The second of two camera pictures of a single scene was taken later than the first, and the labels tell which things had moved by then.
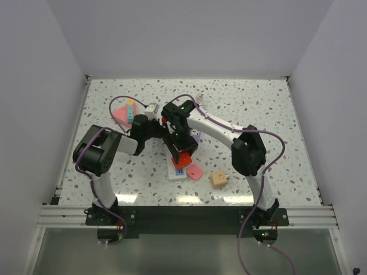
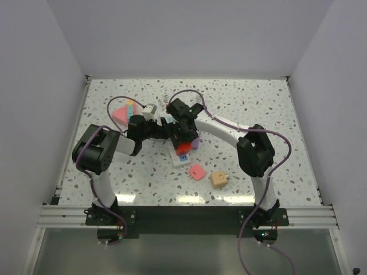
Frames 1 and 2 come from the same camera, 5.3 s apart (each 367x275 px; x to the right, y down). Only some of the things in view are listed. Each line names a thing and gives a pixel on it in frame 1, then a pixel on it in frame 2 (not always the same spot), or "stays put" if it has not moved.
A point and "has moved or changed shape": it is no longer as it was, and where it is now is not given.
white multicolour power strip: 175,173 -> 179,160
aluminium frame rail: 311,217 stays put
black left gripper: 159,128 stays put
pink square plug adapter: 194,172 stays put
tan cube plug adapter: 219,179 stays put
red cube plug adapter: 184,160 has moved or changed shape
